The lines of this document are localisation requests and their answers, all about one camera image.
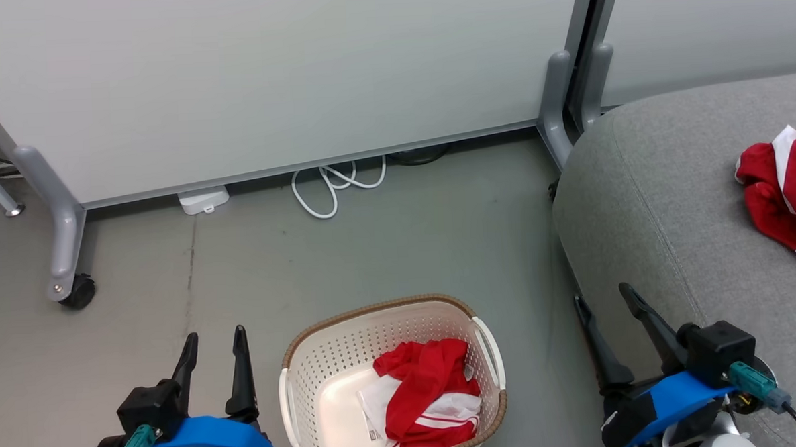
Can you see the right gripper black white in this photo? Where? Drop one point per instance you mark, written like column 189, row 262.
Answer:
column 625, row 415

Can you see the short grey partition leg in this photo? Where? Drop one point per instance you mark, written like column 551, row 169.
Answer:
column 554, row 102
column 597, row 80

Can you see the white power adapter box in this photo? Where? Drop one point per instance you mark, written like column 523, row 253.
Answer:
column 202, row 200

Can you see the wide white partition panel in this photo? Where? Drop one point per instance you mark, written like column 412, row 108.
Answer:
column 264, row 75

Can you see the narrow white partition panel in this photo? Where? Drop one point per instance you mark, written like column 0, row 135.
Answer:
column 712, row 22

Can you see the beige plastic laundry basket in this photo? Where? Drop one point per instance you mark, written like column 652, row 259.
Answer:
column 336, row 347

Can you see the left wrist camera blue mount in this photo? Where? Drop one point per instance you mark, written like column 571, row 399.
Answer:
column 213, row 441

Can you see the long grey partition leg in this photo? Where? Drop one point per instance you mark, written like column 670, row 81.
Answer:
column 62, row 225

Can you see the red garment white collar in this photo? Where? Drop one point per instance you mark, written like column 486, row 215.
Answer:
column 780, row 200

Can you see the wrist camera blue mount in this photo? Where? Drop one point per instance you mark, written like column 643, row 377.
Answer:
column 719, row 352
column 213, row 441

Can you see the red garment white stripes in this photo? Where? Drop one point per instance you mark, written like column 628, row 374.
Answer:
column 425, row 377

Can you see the right wrist camera blue mount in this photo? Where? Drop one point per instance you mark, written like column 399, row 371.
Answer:
column 719, row 352

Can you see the black caster wheel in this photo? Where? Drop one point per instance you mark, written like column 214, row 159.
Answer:
column 80, row 293

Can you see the grey fabric sofa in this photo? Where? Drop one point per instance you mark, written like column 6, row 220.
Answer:
column 672, row 205

